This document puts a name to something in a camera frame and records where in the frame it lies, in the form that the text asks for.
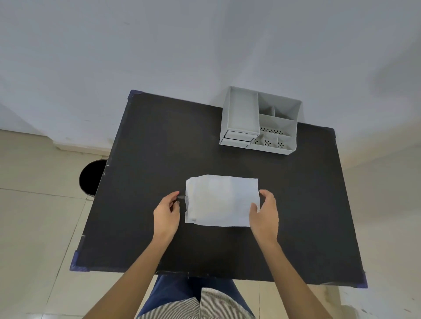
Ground person's left forearm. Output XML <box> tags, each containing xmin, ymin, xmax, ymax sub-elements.
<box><xmin>82</xmin><ymin>235</ymin><xmax>173</xmax><ymax>319</ymax></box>

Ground grey plastic desk organizer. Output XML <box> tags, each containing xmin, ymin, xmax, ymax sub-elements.
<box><xmin>219</xmin><ymin>86</ymin><xmax>302</xmax><ymax>156</ymax></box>

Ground person's right hand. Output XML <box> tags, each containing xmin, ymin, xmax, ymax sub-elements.
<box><xmin>249</xmin><ymin>190</ymin><xmax>280</xmax><ymax>246</ymax></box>

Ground person's right forearm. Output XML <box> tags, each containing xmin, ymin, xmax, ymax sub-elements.
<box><xmin>257</xmin><ymin>239</ymin><xmax>333</xmax><ymax>319</ymax></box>

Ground person's left hand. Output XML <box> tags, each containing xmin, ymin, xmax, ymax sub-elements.
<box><xmin>153</xmin><ymin>191</ymin><xmax>181</xmax><ymax>244</ymax></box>

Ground white cloth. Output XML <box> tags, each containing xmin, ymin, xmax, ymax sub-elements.
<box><xmin>185</xmin><ymin>175</ymin><xmax>261</xmax><ymax>228</ymax></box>

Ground blue trousers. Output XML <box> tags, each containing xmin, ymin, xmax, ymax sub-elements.
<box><xmin>136</xmin><ymin>274</ymin><xmax>256</xmax><ymax>319</ymax></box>

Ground black round waste bin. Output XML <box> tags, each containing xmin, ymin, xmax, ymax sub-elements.
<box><xmin>79</xmin><ymin>160</ymin><xmax>108</xmax><ymax>198</ymax></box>

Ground striped grey shirt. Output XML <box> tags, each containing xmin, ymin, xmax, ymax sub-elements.
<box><xmin>136</xmin><ymin>287</ymin><xmax>256</xmax><ymax>319</ymax></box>

